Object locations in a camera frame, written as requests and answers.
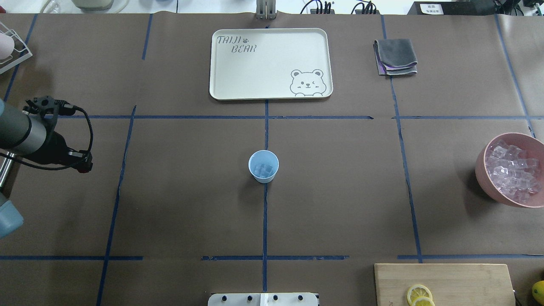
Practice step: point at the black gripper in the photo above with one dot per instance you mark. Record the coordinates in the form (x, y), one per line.
(56, 147)

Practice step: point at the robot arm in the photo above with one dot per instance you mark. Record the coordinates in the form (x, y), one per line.
(15, 126)

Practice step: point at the white cup rack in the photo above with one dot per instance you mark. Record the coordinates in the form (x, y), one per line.
(20, 53)

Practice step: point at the pink cup on rack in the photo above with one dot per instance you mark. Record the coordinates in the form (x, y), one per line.
(7, 45)

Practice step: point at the light blue plastic cup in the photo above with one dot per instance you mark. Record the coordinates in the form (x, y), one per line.
(263, 166)

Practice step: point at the pink bowl of ice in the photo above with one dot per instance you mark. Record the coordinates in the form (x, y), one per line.
(510, 170)

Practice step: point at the cream bear tray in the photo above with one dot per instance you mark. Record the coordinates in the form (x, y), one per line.
(270, 63)

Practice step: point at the black power strip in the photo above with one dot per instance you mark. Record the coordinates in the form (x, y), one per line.
(326, 7)

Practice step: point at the grey folded cloth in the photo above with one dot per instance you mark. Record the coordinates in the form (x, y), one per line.
(395, 57)

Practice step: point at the lemon slices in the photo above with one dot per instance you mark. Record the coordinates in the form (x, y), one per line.
(419, 295)

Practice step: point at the wooden cutting board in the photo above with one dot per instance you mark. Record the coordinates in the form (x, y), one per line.
(472, 284)

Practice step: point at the yellow lemon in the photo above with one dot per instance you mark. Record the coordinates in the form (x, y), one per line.
(538, 292)

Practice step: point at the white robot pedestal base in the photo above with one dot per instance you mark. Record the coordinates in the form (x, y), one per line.
(265, 299)

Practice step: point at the aluminium frame post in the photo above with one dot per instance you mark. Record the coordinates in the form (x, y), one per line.
(266, 9)

